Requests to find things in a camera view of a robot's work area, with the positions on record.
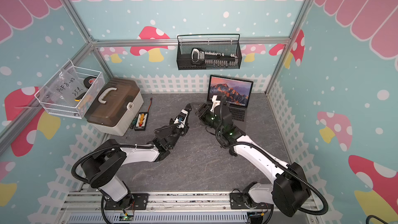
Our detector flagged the aluminium mounting rail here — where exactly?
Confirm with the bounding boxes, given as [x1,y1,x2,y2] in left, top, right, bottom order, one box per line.
[62,190,318,214]

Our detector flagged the socket set in basket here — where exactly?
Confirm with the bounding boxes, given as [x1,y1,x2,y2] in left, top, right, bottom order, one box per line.
[190,48,239,68]

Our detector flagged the black tape roll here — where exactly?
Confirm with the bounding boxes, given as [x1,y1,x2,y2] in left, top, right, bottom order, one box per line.
[84,76,96,89]

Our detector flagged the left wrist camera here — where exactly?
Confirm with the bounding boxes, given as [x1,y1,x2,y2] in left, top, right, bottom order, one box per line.
[174,110,189,125]

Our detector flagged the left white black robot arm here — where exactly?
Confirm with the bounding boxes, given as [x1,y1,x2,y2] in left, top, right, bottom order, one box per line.
[71,103,192,209]

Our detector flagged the grey laptop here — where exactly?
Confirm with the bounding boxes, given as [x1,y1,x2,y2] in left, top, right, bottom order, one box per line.
[207,75,254,131]

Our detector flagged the black mesh wall basket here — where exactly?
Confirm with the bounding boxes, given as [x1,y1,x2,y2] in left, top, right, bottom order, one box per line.
[176,34,242,70]

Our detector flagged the clear labelled plastic bag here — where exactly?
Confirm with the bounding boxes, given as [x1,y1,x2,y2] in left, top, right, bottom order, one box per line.
[48,69,85,107]

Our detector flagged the black board yellow connectors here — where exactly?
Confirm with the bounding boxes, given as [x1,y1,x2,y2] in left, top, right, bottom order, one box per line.
[134,112,149,131]

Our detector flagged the green handled screwdriver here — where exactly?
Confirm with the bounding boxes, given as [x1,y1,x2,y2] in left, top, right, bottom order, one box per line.
[130,118,137,129]

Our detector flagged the white wire wall basket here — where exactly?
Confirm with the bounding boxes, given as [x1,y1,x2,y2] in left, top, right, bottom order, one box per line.
[34,60,105,119]

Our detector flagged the brown lid storage box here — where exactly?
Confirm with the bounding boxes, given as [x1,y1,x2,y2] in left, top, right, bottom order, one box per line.
[85,78,144,136]

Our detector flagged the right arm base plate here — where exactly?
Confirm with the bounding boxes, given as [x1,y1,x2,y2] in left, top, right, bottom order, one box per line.
[229,191,272,209]

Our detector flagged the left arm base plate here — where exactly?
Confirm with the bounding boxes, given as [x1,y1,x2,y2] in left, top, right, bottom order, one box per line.
[104,193,149,211]

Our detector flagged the yellow tool in basket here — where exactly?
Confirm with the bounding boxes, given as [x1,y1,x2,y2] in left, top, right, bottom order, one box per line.
[75,93,85,102]

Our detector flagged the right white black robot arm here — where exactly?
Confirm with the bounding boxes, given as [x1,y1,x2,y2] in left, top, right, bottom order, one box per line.
[195,100,329,217]

